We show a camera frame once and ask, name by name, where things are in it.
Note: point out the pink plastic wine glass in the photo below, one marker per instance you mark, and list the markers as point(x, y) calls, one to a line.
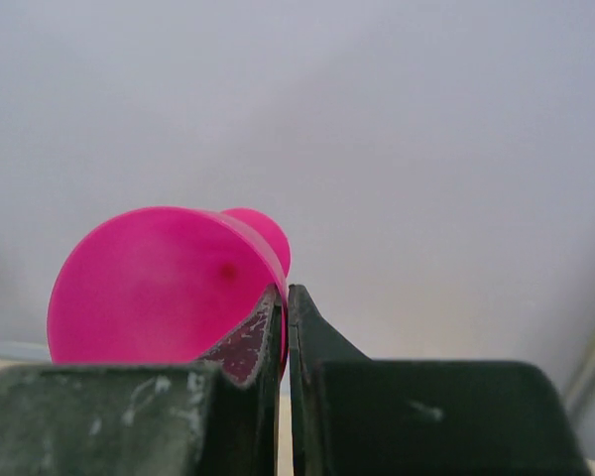
point(163, 284)

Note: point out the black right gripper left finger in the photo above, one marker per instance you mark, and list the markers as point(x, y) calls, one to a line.
point(217, 415)

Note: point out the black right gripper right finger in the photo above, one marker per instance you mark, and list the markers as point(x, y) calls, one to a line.
point(354, 415)

